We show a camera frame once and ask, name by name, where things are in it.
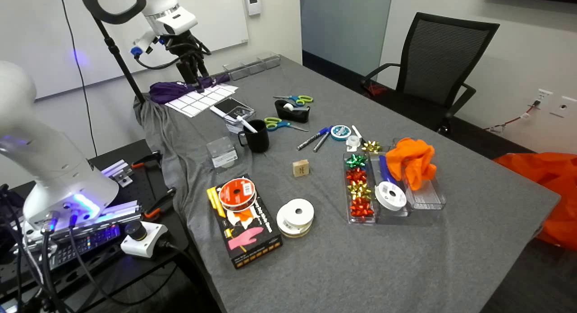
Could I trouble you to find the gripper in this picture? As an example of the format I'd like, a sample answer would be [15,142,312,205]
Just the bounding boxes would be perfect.
[165,30,211,85]

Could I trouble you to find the white marker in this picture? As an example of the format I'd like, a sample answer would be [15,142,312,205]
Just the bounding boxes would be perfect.
[236,115,259,134]

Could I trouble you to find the black cup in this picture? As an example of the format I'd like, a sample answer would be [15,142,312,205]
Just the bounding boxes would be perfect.
[238,119,270,154]

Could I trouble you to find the white grid sheet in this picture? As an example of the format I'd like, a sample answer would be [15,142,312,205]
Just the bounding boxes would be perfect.
[165,83,239,119]

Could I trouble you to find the purple cloth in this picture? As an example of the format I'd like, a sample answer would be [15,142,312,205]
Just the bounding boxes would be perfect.
[149,74,232,105]

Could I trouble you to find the black phone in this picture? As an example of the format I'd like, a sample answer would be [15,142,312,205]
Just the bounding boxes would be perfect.
[212,97,256,122]

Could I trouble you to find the whiteboard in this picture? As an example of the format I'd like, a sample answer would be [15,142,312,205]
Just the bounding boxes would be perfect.
[0,0,250,100]

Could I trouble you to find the long clear plastic tray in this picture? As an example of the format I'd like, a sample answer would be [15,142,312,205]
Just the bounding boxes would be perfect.
[223,51,281,82]

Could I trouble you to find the small clear plastic box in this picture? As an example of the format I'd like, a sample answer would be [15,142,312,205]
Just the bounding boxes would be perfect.
[206,136,239,171]

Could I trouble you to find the green and blue scissors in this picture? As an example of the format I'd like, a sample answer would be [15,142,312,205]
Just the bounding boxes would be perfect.
[272,94,314,107]
[263,117,310,133]

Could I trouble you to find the black tape dispenser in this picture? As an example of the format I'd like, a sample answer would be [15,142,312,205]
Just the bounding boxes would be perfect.
[274,99,311,124]

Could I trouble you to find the orange ribbon spool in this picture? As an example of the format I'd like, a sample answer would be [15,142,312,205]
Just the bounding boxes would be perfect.
[218,177,258,212]

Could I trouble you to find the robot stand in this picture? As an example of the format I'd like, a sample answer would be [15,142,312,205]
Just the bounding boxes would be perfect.
[0,139,218,313]

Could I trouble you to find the blue pen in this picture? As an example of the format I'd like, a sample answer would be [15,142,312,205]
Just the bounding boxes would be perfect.
[296,125,334,152]

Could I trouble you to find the grey pen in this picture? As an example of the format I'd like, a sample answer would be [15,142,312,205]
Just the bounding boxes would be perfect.
[312,130,332,153]

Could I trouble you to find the frosted glass panel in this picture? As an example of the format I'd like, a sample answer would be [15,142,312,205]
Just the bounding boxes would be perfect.
[300,0,394,77]

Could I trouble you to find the teal ribbon spool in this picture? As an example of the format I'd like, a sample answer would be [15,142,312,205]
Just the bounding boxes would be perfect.
[330,124,352,142]

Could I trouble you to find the white emergency stop button box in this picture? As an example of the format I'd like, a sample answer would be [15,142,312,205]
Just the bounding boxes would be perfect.
[120,220,169,259]

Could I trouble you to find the stack of white ribbon spools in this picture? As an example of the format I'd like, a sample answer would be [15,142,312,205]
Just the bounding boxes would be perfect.
[276,198,316,239]

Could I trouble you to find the black glove box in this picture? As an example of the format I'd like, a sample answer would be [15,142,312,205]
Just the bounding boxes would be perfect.
[206,174,284,270]

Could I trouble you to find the green gift bow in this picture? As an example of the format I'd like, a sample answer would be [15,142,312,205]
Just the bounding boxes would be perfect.
[345,153,368,169]

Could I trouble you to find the red gift bow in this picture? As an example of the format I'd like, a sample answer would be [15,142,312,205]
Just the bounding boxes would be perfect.
[345,167,368,184]
[349,196,375,218]

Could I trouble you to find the black keyboard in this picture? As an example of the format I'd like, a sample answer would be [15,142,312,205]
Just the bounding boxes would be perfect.
[49,225,122,267]

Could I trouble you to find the narrow clear plastic tray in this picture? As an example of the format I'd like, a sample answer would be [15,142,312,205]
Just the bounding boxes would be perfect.
[343,151,378,225]

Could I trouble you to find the white ribbon spool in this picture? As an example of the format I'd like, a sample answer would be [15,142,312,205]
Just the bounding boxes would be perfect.
[375,181,408,212]

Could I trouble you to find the orange tissue paper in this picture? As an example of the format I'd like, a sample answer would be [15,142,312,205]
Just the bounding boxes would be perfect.
[385,138,438,191]

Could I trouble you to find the black office chair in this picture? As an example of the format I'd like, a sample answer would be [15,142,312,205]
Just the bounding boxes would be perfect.
[360,12,500,136]

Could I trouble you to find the grey tablecloth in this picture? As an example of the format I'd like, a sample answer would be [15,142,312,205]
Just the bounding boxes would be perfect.
[133,55,562,313]

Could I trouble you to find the clear plastic organiser tray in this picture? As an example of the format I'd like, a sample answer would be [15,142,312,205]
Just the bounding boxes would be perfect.
[369,138,448,226]

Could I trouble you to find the orange plastic bag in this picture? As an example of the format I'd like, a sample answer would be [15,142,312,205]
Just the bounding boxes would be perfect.
[492,152,577,252]

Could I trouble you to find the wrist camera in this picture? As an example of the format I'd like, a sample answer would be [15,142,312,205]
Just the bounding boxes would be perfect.
[155,11,198,37]

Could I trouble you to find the black clamp with orange handle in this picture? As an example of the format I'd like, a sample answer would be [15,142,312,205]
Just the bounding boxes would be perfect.
[143,187,178,221]
[130,151,163,170]

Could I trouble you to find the black cable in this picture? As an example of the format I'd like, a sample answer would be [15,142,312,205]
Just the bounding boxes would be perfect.
[58,0,98,157]

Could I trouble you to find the aluminium bracket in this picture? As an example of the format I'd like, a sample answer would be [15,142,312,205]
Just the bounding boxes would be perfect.
[102,159,134,188]

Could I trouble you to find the aluminium rail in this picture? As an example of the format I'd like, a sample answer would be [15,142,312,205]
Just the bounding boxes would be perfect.
[100,200,143,224]

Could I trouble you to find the red cable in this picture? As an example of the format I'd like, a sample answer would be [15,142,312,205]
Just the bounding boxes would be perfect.
[485,101,540,133]

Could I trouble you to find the white wall plate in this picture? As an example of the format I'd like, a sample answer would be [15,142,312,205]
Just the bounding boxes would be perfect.
[559,96,577,120]

